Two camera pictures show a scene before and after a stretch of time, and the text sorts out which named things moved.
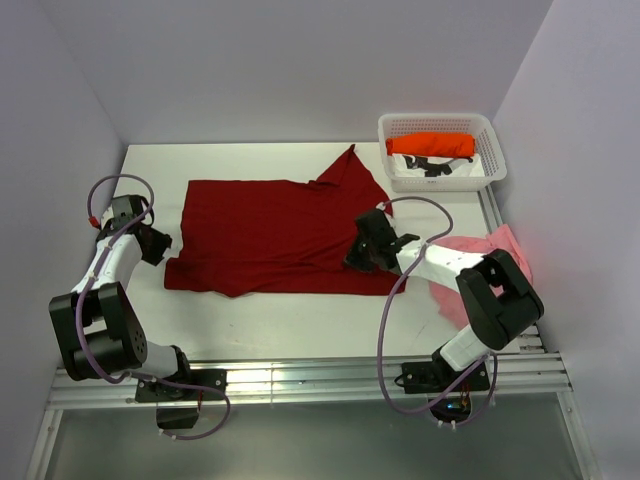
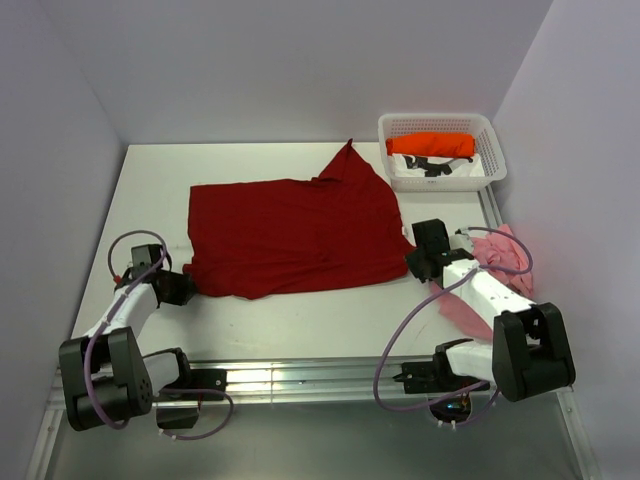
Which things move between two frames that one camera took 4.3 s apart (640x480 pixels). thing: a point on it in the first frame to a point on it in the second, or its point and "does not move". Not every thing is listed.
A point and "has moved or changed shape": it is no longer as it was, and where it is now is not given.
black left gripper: x=162 y=243 to x=186 y=288
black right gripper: x=354 y=260 to x=412 y=261
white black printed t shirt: x=424 y=167 does not move
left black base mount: x=182 y=417 does not move
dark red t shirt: x=279 y=238 has moved or changed shape
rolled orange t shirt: x=432 y=144 does not move
